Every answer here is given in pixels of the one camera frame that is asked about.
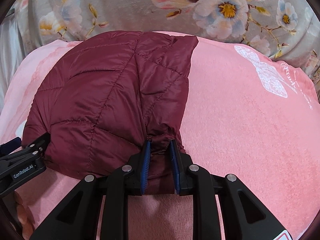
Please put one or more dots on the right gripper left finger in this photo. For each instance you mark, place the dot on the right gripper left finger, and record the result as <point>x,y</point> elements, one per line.
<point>98,207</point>

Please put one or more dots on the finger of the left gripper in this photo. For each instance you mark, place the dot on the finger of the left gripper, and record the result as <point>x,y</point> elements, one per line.
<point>9,147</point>

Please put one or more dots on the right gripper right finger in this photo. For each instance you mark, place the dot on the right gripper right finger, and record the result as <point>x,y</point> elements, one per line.
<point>223,207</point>

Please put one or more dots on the maroon quilted jacket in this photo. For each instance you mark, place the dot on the maroon quilted jacket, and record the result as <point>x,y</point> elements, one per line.
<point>107,96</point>

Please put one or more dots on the person's left hand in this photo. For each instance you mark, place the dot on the person's left hand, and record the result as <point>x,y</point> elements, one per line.
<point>27,227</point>

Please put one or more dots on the white satin curtain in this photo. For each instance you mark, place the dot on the white satin curtain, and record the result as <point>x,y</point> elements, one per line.
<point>12,48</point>

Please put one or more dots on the pink fleece blanket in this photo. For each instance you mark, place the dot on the pink fleece blanket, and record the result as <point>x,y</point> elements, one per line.
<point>232,124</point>

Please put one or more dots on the grey floral bed sheet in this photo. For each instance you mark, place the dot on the grey floral bed sheet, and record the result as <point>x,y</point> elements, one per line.
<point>285,30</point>

